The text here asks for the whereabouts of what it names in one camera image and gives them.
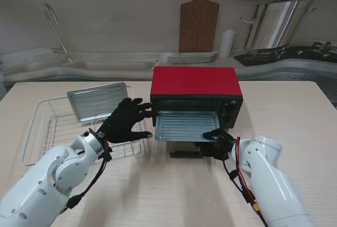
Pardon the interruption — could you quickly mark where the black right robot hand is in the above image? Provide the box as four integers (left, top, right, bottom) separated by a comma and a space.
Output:
193, 129, 235, 161

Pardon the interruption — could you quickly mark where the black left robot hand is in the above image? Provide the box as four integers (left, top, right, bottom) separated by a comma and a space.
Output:
98, 97, 158, 145

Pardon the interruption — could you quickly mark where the glass oven door with handle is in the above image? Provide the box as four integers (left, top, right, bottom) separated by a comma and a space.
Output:
152, 141, 211, 160

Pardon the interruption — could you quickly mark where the ribbed metal baking tray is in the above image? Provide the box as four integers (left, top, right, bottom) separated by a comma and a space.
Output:
154, 111, 221, 143
66, 82, 130, 123

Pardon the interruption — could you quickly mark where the red-topped black toaster oven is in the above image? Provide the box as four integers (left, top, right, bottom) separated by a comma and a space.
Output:
150, 66, 243, 130

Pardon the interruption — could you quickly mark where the white kitchen sink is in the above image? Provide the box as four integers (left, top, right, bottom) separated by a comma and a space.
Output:
60, 60, 161, 72

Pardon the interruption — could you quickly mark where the stack of white plates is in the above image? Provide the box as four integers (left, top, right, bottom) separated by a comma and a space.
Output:
166, 52, 219, 64

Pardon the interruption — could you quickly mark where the chrome kitchen faucet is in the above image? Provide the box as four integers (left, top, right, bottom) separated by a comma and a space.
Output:
44, 3, 74, 63

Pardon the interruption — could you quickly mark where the white cylindrical bottle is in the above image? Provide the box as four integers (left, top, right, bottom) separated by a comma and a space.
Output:
220, 29, 236, 59

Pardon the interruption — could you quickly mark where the black gas stove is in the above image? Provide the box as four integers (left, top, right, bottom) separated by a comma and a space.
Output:
233, 41, 337, 67

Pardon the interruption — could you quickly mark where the brown wooden cutting board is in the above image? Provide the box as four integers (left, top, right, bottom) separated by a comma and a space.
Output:
179, 0, 220, 53

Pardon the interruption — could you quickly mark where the stainless steel stock pot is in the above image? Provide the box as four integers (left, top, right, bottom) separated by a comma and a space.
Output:
240, 0, 318, 51

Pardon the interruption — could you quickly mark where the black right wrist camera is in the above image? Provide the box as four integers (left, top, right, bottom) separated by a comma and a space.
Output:
214, 133, 235, 150

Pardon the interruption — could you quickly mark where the red black right arm cable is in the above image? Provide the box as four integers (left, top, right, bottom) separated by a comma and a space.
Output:
222, 137, 266, 220

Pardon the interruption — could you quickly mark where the red black arm cable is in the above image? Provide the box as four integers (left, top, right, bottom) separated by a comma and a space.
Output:
59, 139, 113, 216
222, 137, 266, 220

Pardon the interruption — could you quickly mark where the red black left arm cable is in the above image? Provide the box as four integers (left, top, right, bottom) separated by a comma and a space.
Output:
59, 139, 113, 216

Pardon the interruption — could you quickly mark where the white wire dish rack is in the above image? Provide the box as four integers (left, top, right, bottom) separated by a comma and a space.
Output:
22, 85, 144, 166

